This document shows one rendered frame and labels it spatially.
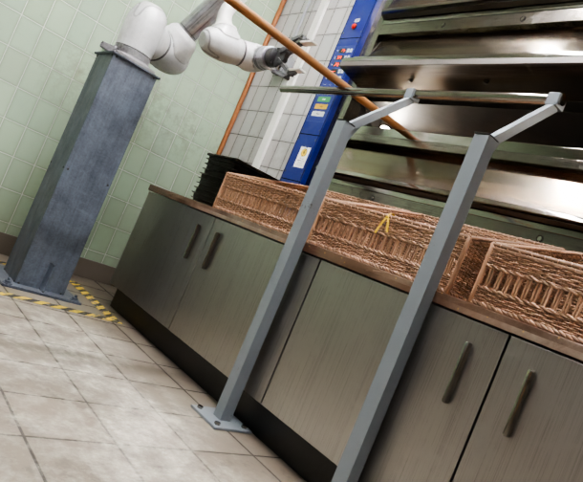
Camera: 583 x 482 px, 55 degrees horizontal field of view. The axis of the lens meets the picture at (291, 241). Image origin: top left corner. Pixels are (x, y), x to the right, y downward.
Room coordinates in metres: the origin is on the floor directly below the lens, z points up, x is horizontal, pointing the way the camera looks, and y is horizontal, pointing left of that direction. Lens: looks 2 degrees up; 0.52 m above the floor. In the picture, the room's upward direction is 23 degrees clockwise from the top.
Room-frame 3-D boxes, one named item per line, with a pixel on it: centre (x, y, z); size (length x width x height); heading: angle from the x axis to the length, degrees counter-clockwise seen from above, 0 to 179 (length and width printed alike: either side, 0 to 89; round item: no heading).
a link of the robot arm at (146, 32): (2.34, 0.92, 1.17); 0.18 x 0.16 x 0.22; 161
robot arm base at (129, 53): (2.32, 0.94, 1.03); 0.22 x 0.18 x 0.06; 131
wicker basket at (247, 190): (2.14, -0.02, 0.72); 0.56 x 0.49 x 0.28; 41
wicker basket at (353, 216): (1.69, -0.40, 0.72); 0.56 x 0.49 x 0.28; 40
